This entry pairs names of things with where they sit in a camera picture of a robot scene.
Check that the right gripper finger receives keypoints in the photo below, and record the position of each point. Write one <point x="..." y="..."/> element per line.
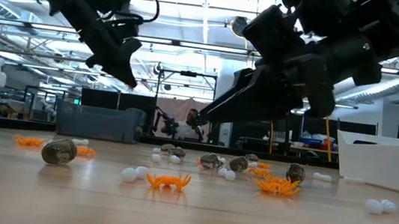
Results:
<point x="250" y="78"/>
<point x="261" y="100"/>

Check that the dark brown plastic toy bug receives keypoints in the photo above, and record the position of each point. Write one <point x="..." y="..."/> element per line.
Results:
<point x="295" y="172"/>
<point x="166" y="147"/>
<point x="210" y="161"/>
<point x="238" y="164"/>
<point x="251" y="157"/>
<point x="179" y="152"/>

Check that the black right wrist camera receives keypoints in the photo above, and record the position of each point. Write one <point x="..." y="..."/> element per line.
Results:
<point x="272" y="31"/>

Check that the small white background robot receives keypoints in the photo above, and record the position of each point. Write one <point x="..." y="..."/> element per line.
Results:
<point x="48" y="107"/>

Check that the black background robot arm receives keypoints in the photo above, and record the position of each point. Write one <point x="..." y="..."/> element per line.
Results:
<point x="214" y="134"/>
<point x="169" y="125"/>

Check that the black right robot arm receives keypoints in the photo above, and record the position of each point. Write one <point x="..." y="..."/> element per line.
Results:
<point x="390" y="20"/>

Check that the black table frame rail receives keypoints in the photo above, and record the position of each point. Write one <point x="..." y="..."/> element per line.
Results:
<point x="13" y="124"/>

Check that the large grey stone left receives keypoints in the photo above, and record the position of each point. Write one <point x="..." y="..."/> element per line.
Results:
<point x="59" y="152"/>

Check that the dark grey plastic bin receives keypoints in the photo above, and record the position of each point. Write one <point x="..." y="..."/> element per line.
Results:
<point x="100" y="123"/>

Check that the person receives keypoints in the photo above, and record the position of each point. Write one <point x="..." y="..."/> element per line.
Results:
<point x="186" y="129"/>

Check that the pink backdrop cloth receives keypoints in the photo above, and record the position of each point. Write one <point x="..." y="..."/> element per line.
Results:
<point x="170" y="105"/>

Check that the yellow background post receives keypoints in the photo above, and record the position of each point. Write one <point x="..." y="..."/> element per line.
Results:
<point x="328" y="142"/>

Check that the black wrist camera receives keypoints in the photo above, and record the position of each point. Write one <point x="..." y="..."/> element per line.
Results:
<point x="124" y="26"/>
<point x="272" y="31"/>

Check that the long ceiling light strip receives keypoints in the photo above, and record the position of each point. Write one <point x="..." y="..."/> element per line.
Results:
<point x="199" y="46"/>

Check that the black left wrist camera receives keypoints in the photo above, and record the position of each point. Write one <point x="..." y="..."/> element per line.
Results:
<point x="124" y="26"/>

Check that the black background rig frame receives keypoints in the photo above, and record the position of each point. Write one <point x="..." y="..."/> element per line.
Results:
<point x="188" y="73"/>

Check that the cluttered background workbench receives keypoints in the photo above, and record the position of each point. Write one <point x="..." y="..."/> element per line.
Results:
<point x="313" y="142"/>

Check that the white plastic bin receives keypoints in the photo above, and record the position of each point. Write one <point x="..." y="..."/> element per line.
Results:
<point x="385" y="167"/>

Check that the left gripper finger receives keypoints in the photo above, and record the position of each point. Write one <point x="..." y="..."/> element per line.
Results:
<point x="123" y="69"/>

